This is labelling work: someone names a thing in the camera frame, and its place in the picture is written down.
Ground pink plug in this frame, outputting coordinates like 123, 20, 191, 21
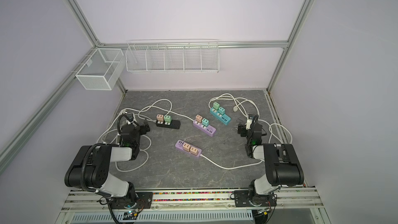
195, 115, 203, 123
157, 114, 164, 122

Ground teal power strip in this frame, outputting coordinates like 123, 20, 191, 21
209, 107, 231, 125

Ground green plug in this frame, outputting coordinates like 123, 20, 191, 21
213, 102, 220, 110
163, 115, 172, 123

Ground purple power strip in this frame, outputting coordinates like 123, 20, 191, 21
193, 120, 216, 137
175, 140, 202, 158

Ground black power strip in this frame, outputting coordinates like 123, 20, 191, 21
155, 120, 181, 130

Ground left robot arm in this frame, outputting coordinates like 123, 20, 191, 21
64, 121, 150, 208

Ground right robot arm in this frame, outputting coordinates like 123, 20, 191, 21
234, 123, 304, 207

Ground pink plug front strip left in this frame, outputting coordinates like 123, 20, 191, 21
182, 143, 191, 152

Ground pink plug strip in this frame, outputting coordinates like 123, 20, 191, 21
190, 147, 199, 156
182, 143, 191, 152

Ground pink plug front strip right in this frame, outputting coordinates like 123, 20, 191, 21
190, 147, 199, 156

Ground purple power strip front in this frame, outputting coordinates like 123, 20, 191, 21
175, 140, 202, 158

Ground white mesh box basket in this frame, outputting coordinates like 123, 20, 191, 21
76, 48, 125, 91

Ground white cable front strip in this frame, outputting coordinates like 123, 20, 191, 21
200, 153, 265, 171

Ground white cables left bundle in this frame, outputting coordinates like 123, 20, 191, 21
95, 99, 195, 173

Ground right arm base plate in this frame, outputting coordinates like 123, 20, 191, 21
232, 190, 277, 207

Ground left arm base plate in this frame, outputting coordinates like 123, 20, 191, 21
110, 191, 153, 210

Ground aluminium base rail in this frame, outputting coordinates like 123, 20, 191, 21
61, 187, 325, 213

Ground white wire basket rack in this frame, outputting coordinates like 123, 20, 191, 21
125, 39, 220, 73

